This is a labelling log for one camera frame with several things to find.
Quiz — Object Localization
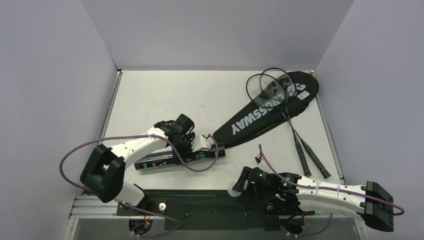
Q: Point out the translucent tube lid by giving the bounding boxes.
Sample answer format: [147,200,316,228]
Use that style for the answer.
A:
[227,181,242,198]

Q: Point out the black shuttlecock tube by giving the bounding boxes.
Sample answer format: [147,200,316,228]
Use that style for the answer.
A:
[134,148,217,171]

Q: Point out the black racket bag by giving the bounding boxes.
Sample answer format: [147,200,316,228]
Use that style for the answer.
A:
[213,71,319,148]

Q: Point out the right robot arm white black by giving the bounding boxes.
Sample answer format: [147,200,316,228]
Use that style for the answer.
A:
[227,166,395,232]

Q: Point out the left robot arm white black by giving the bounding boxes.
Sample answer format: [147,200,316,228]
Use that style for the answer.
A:
[79,114,195,215]

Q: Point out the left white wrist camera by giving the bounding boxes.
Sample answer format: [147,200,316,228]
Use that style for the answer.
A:
[191,135,212,152]

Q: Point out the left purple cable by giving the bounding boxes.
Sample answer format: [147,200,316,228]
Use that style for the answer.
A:
[59,134,220,239]

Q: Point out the purple cable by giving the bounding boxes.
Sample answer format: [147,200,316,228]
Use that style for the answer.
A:
[59,134,220,239]
[258,144,406,238]

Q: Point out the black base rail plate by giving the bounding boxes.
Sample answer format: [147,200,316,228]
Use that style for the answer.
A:
[116,186,315,235]

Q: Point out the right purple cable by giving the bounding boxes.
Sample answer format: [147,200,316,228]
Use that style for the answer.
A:
[258,144,406,238]

